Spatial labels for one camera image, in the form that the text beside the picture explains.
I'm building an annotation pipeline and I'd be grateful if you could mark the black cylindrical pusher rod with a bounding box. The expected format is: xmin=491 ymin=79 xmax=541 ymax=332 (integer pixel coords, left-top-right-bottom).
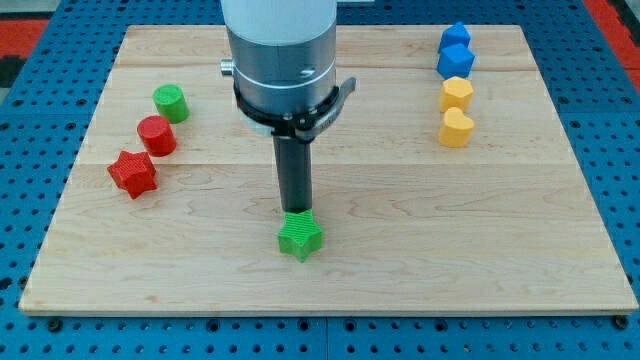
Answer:
xmin=273 ymin=137 xmax=312 ymax=213

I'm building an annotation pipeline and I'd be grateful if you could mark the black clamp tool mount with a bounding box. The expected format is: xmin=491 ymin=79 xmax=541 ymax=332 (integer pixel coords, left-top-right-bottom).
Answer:
xmin=233 ymin=77 xmax=357 ymax=143

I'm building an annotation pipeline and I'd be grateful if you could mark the green cylinder block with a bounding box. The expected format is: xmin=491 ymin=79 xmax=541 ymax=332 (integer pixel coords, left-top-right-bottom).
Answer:
xmin=152 ymin=84 xmax=190 ymax=124

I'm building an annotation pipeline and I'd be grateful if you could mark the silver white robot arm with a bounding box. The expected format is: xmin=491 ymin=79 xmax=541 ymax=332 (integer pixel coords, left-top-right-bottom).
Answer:
xmin=221 ymin=0 xmax=356 ymax=213

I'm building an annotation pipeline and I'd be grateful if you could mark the green star block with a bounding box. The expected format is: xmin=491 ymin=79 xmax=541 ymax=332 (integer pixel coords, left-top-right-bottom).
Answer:
xmin=278 ymin=209 xmax=323 ymax=263

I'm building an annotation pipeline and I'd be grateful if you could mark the red star block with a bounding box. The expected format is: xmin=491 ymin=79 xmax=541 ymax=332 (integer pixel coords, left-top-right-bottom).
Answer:
xmin=107 ymin=151 xmax=157 ymax=199

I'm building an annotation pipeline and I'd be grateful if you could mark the light wooden board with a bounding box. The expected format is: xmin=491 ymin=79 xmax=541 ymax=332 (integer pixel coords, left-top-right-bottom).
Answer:
xmin=19 ymin=25 xmax=638 ymax=317

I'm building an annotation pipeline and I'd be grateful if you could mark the red cylinder block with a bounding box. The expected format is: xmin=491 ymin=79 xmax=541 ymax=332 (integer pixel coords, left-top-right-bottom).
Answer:
xmin=137 ymin=115 xmax=177 ymax=157

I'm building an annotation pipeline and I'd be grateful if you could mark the yellow heart block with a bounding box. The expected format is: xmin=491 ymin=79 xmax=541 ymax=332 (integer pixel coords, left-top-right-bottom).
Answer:
xmin=438 ymin=107 xmax=475 ymax=148

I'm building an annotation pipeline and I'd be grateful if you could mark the yellow hexagon block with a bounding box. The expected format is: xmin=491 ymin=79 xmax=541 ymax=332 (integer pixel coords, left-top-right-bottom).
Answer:
xmin=438 ymin=76 xmax=474 ymax=113

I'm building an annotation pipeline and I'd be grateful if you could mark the blue pentagon block front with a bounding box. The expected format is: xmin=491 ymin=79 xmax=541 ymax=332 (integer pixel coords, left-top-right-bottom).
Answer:
xmin=436 ymin=44 xmax=476 ymax=79

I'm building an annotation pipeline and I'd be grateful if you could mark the blue cube block rear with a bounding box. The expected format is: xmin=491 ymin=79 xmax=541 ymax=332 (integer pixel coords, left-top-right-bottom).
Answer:
xmin=438 ymin=21 xmax=471 ymax=52

